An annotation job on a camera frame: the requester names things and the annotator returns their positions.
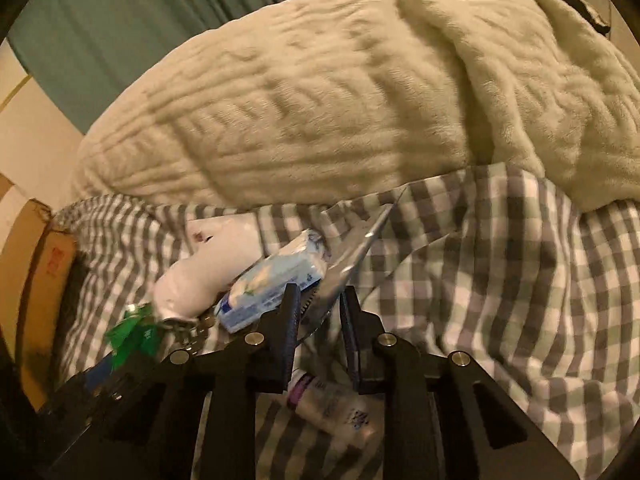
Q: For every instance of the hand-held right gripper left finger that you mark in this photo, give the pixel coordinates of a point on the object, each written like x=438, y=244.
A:
x=292, y=310

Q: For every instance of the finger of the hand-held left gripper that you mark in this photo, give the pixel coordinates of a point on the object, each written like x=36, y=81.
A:
x=97, y=375

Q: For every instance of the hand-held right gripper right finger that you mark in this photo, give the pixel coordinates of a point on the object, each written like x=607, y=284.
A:
x=350, y=320

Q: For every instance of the silver foil bag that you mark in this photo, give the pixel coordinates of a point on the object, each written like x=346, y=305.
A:
x=350, y=265

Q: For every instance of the blue tissue pack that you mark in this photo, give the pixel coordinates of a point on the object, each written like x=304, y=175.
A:
x=270, y=290

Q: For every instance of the green wrapper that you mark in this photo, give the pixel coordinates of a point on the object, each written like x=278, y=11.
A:
x=132, y=335

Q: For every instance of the white tube purple cap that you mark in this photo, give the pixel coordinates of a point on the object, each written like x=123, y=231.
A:
x=330, y=407

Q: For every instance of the white plush toy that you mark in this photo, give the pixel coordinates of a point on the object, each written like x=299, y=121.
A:
x=200, y=280

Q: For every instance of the metal keys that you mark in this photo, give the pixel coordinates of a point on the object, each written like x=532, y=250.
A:
x=192, y=332

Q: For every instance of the cardboard box red print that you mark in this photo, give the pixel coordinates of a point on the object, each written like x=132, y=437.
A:
x=35, y=280

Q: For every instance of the grey white checkered blanket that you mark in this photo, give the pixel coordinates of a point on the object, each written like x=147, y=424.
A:
x=475, y=285

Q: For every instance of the cream knitted fluffy blanket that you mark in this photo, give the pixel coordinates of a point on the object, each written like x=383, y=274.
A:
x=350, y=100

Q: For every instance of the wide teal curtain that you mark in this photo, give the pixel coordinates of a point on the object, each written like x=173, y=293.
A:
x=125, y=25

